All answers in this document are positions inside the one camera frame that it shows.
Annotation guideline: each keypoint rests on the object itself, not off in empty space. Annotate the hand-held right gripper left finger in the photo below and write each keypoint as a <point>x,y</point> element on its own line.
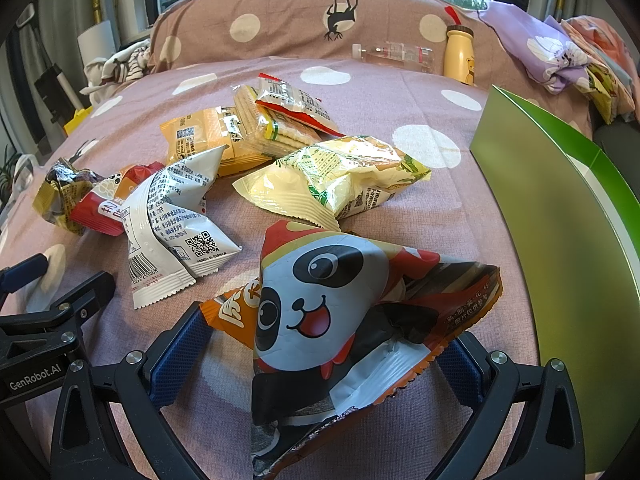
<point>175,360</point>

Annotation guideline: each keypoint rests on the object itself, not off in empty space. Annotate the white snack packet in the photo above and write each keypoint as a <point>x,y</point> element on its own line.
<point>165,210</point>

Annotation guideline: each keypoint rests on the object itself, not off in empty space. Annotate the green cardboard box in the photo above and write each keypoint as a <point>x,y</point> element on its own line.
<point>550,260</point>

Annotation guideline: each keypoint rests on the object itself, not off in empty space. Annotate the black stand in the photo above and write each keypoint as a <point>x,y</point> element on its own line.
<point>50,85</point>

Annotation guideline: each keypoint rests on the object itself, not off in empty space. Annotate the dark gold snack packet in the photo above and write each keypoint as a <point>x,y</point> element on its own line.
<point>60,190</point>

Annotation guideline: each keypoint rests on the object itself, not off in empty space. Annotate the pile of pink patterned cloths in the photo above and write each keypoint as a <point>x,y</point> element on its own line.
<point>605,50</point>

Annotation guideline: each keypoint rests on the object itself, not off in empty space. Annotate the white box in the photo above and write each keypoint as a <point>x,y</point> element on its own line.
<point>97,40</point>

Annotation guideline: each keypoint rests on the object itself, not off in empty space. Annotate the yellow bottle with brown cap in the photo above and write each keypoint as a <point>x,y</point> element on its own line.
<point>459,55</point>

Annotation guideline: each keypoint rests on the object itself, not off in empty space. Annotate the pink polka-dot blanket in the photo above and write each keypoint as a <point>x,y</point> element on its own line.
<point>400,110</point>

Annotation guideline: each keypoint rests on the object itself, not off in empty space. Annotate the white striped cloth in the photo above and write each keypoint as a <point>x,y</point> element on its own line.
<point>120,67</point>

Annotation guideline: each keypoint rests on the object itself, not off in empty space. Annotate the orange-yellow snack packet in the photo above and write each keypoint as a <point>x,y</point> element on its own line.
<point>200,135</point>

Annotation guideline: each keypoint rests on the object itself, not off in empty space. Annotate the clear plastic bottle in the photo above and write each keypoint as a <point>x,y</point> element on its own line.
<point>395,55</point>

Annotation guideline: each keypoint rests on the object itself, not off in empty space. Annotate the pale yellow green snack packet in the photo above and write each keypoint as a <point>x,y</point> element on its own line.
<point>320,175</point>

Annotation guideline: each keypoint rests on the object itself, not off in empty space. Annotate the purple floral cloth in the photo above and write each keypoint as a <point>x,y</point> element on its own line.
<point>530,45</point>

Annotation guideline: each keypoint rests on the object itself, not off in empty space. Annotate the beige red-edged snack packet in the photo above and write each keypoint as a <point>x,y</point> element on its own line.
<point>290,95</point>

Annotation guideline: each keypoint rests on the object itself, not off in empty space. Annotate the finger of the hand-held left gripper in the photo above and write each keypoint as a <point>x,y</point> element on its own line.
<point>20,272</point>
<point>80,297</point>

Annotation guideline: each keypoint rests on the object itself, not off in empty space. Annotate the red snack packet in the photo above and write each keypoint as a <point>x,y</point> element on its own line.
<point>100,205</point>

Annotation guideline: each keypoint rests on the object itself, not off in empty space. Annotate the pink polka-dot pillow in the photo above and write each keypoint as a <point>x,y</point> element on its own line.
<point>280,25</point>

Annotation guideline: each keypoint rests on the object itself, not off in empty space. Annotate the green-labelled cracker packet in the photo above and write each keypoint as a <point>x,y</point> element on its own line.
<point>287,135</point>

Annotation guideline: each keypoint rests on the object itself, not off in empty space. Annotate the panda print snack packet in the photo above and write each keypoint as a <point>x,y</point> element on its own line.
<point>320,300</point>

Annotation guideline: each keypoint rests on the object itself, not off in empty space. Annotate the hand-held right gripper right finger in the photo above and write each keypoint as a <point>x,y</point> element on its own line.
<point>465,370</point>

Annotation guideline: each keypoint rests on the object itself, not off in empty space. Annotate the yellow plastic object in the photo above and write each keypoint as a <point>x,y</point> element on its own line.
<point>77,120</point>

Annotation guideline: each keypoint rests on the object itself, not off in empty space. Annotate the white plastic bag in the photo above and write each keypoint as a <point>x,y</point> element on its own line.
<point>20,175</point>

